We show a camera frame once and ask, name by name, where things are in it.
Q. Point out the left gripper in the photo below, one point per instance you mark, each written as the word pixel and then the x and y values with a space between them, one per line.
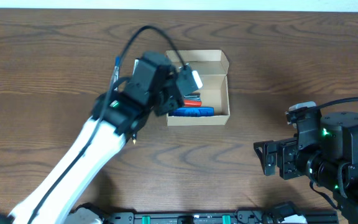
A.
pixel 168 106

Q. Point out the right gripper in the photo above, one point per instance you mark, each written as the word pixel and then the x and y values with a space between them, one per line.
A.
pixel 288 150

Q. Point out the blue plastic whiteboard eraser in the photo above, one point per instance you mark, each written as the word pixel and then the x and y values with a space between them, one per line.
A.
pixel 193 112

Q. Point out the cardboard box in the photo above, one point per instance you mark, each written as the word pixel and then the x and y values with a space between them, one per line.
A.
pixel 212 67

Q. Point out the correction tape dispenser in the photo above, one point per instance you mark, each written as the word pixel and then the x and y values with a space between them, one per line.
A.
pixel 134 138

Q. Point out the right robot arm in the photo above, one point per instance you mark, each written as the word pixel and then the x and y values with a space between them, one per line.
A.
pixel 324 149

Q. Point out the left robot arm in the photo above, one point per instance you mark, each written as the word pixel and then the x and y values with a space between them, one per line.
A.
pixel 114 119

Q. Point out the black whiteboard marker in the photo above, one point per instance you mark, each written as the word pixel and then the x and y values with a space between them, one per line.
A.
pixel 136 62

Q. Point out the blue whiteboard marker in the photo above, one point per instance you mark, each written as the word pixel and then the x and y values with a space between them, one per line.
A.
pixel 115 75

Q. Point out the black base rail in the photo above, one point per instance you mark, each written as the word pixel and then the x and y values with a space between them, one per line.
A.
pixel 237 217

